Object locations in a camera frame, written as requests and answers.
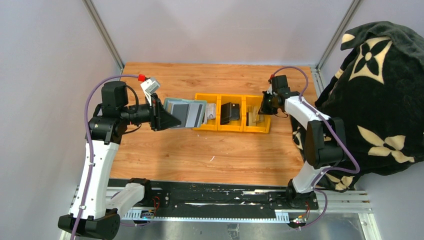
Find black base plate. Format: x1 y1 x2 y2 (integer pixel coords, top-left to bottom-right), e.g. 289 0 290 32
120 180 320 220

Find black floral blanket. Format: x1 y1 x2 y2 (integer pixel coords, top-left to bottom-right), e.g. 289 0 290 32
289 21 424 193

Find black cards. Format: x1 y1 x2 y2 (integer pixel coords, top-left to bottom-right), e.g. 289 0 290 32
220 102 241 125

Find middle yellow plastic bin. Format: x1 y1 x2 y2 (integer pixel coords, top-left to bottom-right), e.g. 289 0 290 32
217 94 246 132

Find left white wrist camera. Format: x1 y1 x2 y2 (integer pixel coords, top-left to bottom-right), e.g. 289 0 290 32
140 77 161 106

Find silver VIP cards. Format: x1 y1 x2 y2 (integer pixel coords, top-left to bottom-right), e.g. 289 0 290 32
204 103 217 122

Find green leather card holder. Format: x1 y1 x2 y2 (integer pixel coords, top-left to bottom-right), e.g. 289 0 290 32
164 97 207 129

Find aluminium frame rail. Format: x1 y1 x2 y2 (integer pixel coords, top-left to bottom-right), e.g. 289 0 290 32
76 179 381 240

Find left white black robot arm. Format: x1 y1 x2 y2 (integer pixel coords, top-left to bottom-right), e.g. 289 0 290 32
57 78 180 240

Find right yellow plastic bin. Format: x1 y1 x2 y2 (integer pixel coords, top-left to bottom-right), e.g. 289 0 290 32
242 95 271 134

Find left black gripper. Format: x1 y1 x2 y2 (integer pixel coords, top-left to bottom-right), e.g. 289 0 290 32
121 93 182 131

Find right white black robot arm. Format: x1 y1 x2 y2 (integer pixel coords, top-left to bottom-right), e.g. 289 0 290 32
258 75 347 209

